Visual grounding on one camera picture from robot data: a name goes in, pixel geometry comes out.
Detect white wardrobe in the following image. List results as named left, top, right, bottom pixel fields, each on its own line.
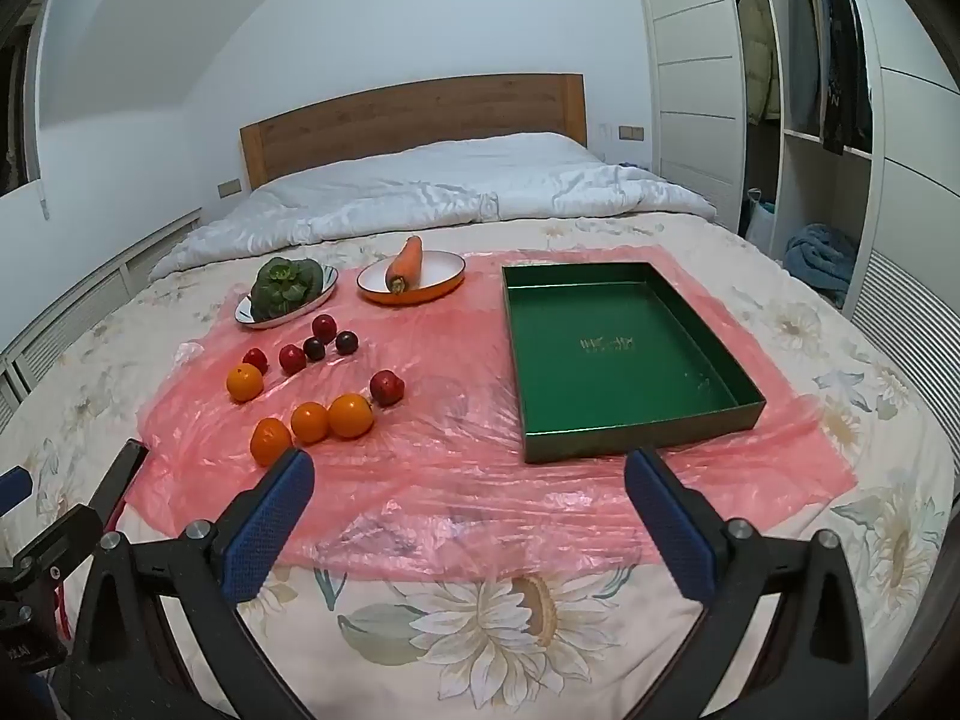
left=636, top=0, right=960, bottom=466

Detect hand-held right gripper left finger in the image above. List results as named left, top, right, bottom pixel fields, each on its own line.
left=49, top=446, right=316, bottom=720

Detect pink plastic sheet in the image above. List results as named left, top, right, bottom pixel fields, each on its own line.
left=124, top=244, right=856, bottom=580

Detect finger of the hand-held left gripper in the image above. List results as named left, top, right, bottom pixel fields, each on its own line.
left=0, top=467, right=32, bottom=515
left=71, top=439, right=149, bottom=541

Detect orange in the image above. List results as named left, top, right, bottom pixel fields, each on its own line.
left=291, top=402, right=331, bottom=444
left=250, top=418, right=293, bottom=467
left=328, top=394, right=374, bottom=439
left=226, top=363, right=265, bottom=402

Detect white oval plate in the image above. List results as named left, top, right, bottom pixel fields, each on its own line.
left=235, top=266, right=339, bottom=329

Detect white bag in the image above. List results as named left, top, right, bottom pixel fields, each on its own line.
left=745, top=191, right=781, bottom=250

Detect dark hanging clothes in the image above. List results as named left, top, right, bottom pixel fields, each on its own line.
left=820, top=0, right=876, bottom=156

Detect wooden headboard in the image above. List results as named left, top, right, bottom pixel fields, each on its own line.
left=240, top=73, right=586, bottom=190

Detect white duvet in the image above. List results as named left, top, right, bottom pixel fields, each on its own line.
left=150, top=131, right=717, bottom=282

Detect green leafy vegetable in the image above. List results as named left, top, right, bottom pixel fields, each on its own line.
left=250, top=257, right=325, bottom=322

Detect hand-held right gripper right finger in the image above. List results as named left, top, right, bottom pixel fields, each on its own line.
left=624, top=447, right=901, bottom=720

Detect white slatted radiator cover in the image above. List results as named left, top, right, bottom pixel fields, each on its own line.
left=0, top=208, right=203, bottom=410

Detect cream puffer jacket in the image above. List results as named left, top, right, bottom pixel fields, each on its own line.
left=737, top=0, right=782, bottom=122

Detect green rectangular tray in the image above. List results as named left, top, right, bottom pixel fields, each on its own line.
left=501, top=262, right=767, bottom=464

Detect carrot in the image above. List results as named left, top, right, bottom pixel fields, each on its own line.
left=385, top=235, right=424, bottom=294

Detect blue grey hanging garment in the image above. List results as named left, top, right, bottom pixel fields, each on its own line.
left=786, top=0, right=824, bottom=134

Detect window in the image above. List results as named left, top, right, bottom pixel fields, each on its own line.
left=0, top=0, right=52, bottom=196

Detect blue folded towel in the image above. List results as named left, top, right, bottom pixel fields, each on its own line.
left=784, top=221, right=860, bottom=295

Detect orange rimmed white bowl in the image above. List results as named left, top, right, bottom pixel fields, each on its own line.
left=356, top=250, right=467, bottom=306

